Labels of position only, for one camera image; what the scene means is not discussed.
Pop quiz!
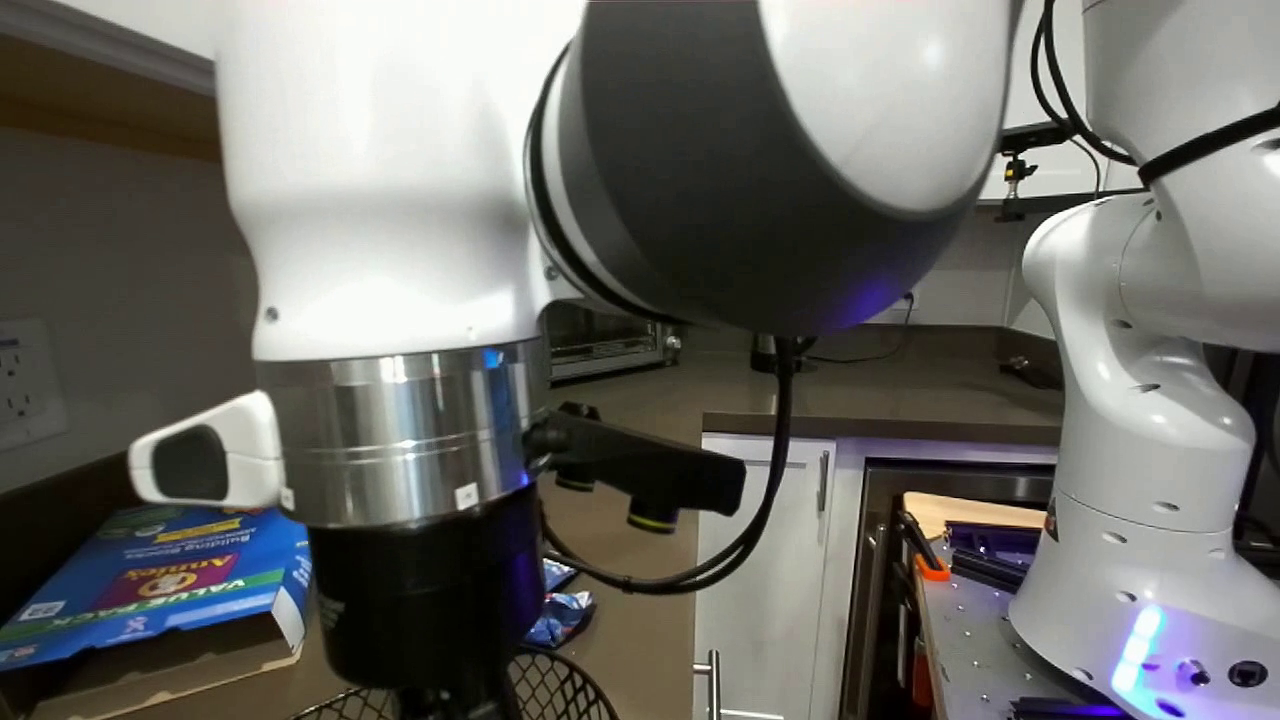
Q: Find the black dishwasher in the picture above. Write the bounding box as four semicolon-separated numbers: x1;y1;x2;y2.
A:
843;455;1060;720

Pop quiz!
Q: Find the white wall outlet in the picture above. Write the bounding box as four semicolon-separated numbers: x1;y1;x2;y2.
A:
0;318;67;453

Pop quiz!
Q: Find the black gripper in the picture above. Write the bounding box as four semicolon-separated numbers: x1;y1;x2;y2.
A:
303;484;548;720

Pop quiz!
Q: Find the metal robot mounting table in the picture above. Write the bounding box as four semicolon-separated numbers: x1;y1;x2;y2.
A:
907;565;1134;720

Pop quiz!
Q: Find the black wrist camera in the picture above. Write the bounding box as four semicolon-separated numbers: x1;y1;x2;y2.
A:
519;402;752;540

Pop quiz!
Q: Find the white lower cabinet door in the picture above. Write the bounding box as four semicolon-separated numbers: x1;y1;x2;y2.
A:
692;431;846;720

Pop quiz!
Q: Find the small black countertop object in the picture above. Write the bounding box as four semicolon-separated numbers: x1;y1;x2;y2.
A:
995;345;1073;394

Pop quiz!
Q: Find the black wire basket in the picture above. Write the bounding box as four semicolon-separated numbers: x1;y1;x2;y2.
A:
291;647;619;720

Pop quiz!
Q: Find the blue snack pack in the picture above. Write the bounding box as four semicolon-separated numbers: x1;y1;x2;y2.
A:
519;589;598;658

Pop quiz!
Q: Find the silver lower cabinet handle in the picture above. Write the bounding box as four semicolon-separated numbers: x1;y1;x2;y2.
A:
688;646;729;720

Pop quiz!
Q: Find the black camera on stand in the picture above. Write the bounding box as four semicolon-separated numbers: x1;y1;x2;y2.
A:
995;117;1078;227

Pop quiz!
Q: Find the wooden board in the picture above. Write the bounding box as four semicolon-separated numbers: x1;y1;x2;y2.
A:
899;487;1053;540

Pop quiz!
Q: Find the blue cardboard snack box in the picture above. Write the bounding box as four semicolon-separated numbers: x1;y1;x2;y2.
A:
0;499;321;681

